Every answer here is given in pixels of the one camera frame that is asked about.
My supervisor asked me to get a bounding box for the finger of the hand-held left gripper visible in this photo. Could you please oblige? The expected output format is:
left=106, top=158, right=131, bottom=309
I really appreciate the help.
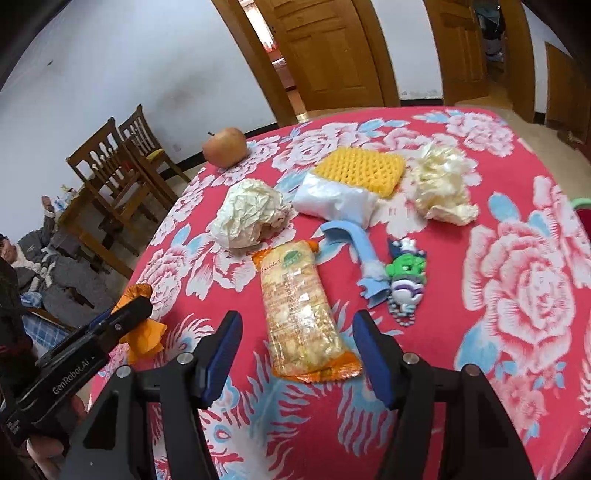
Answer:
left=74, top=295, right=154, bottom=352

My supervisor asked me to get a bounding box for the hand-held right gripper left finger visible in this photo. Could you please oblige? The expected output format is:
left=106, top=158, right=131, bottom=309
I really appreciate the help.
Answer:
left=60, top=310, right=244, bottom=480

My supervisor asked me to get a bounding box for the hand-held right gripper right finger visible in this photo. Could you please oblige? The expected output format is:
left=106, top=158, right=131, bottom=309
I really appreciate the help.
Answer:
left=352, top=309, right=536, bottom=480

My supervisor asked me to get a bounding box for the orange wrapper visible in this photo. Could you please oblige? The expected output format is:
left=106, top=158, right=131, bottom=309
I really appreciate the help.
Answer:
left=111, top=283, right=168, bottom=366

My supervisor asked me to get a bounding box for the orange-edged snack packet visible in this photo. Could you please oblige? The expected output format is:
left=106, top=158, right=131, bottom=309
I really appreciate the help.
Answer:
left=251, top=239, right=363, bottom=385

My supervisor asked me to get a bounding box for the blue curved plastic piece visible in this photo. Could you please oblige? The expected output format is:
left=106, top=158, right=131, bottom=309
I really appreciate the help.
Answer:
left=320, top=220, right=389, bottom=308

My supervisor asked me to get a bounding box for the yellow foam fruit net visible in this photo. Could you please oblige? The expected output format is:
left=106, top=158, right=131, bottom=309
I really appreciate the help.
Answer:
left=313, top=148, right=407, bottom=200

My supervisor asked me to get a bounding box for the person's left hand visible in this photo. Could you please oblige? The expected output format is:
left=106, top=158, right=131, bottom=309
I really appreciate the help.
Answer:
left=25, top=396, right=89, bottom=468

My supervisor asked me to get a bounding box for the blue checked cloth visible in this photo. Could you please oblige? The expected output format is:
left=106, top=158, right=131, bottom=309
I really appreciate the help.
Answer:
left=21, top=307, right=77, bottom=349

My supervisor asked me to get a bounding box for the red floral tablecloth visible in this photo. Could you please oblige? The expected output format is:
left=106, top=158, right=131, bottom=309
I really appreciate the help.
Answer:
left=88, top=105, right=591, bottom=480

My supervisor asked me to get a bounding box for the green cartoon toy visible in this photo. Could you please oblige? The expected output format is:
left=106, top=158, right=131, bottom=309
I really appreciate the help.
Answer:
left=385, top=237, right=428, bottom=327

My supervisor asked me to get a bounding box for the white crumpled paper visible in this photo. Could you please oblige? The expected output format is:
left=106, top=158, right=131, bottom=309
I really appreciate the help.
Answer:
left=209, top=178, right=297, bottom=251

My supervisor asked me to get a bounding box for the white plastic bag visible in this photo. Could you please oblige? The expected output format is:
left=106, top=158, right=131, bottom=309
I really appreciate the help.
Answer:
left=292, top=173, right=378, bottom=228

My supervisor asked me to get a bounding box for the wooden chair yellow cushion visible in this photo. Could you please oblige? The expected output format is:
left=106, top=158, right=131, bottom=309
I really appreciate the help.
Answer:
left=119, top=104, right=193, bottom=209

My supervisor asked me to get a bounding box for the cream crumpled plastic wrap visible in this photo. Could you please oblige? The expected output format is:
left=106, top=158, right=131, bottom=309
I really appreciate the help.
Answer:
left=408, top=141, right=481, bottom=227

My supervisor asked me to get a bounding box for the apple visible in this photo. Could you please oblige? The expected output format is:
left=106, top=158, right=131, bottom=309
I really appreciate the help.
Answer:
left=202, top=127, right=248, bottom=168

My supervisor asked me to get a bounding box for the wooden panel door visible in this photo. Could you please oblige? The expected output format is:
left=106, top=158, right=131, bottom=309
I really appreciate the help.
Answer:
left=424, top=0, right=491, bottom=106
left=270, top=0, right=386, bottom=110

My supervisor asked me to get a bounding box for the wooden wall panel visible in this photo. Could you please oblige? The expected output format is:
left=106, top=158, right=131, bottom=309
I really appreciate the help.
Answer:
left=544, top=41, right=591, bottom=136

